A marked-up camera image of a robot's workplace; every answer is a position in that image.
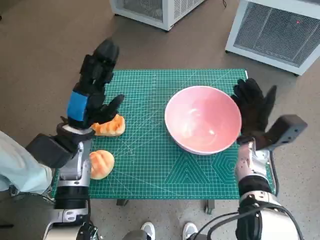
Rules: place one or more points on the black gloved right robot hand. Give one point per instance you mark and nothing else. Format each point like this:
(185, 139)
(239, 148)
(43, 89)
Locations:
(252, 110)

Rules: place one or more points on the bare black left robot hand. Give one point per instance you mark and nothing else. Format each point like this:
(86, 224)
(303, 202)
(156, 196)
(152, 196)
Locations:
(77, 105)

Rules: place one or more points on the oblong toy bread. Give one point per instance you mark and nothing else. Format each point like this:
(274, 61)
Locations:
(112, 127)

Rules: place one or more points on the pink bowl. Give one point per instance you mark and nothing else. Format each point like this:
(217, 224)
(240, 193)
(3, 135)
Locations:
(200, 120)

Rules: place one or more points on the round toy bread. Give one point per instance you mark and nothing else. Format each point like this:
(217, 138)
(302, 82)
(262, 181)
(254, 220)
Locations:
(102, 162)

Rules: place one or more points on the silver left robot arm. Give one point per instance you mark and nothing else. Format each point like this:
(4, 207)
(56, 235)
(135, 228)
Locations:
(72, 172)

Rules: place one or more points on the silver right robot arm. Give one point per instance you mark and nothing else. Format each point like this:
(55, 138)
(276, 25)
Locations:
(250, 170)

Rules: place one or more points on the large white mesh cabinet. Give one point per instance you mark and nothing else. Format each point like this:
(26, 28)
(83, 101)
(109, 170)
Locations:
(272, 32)

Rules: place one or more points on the green cutting mat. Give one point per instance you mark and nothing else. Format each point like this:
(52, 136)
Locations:
(150, 162)

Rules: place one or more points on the black floor device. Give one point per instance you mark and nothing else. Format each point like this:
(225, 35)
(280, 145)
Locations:
(92, 231)

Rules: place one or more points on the low white mesh cabinet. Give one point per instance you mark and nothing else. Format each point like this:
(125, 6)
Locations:
(170, 12)

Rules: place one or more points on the white shoe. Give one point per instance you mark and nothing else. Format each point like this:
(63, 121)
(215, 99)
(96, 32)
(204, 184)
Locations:
(190, 231)
(148, 231)

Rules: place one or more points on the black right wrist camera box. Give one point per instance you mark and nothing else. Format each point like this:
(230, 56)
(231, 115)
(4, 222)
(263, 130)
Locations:
(287, 130)

